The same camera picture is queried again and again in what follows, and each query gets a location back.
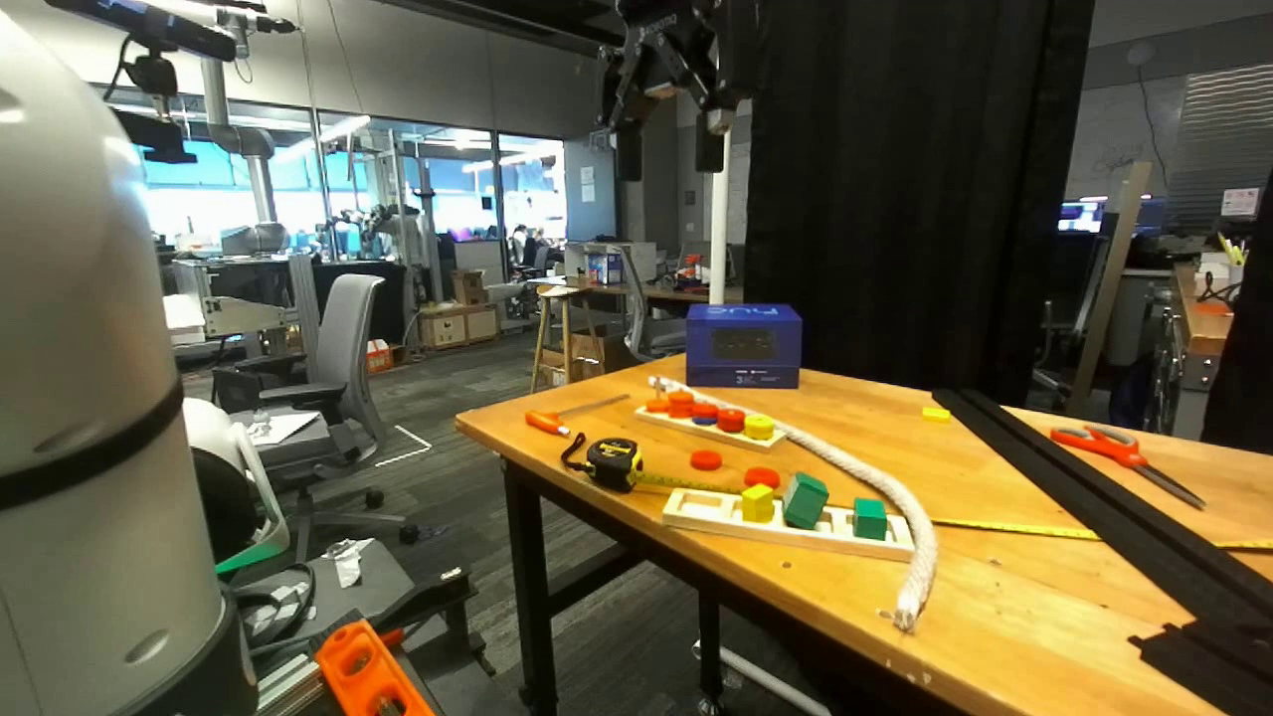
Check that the orange round piece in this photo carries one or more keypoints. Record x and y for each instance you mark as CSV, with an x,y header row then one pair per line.
x,y
760,480
730,418
681,404
702,412
657,404
704,459

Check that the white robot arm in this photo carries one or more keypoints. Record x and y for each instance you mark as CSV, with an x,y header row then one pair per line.
x,y
80,398

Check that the wooden stool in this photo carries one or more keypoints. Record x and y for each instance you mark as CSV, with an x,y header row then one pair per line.
x,y
580,338

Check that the white peg board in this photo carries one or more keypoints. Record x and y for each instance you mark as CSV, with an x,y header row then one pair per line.
x,y
691,428

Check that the blue cardboard box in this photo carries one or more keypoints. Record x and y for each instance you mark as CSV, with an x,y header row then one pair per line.
x,y
740,343

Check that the black yellow tape measure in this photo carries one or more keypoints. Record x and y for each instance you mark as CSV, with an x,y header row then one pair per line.
x,y
616,464

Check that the yellow round piece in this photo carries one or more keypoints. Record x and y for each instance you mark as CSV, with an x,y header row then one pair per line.
x,y
756,428

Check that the white shape sorter board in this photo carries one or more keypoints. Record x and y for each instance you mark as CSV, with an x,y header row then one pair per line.
x,y
702,512

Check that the yellow block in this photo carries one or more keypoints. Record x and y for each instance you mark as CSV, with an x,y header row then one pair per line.
x,y
756,504

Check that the large green block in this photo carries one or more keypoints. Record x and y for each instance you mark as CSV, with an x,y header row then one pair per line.
x,y
805,504

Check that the small green block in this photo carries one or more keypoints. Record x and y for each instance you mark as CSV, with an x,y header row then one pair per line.
x,y
867,520

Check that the grey office chair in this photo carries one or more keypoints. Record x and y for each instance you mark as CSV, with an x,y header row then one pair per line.
x,y
338,359

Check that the small yellow paper piece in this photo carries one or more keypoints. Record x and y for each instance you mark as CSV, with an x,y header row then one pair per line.
x,y
935,412

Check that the white flexible tube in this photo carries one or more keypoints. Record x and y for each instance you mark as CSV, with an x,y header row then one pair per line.
x,y
901,520

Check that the black curtain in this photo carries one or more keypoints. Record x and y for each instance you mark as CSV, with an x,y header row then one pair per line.
x,y
915,186

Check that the white black rounded housing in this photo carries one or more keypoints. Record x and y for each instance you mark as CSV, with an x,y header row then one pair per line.
x,y
239,480

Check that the wooden plank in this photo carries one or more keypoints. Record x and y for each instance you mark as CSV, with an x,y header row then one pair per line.
x,y
1113,280

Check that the black table frame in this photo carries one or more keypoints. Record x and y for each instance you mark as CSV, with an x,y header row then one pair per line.
x,y
529,581

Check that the black metal rail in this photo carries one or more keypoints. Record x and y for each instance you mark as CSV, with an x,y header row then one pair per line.
x,y
1089,520

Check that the black overhead camera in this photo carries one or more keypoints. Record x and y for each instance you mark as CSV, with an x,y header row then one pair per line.
x,y
161,64

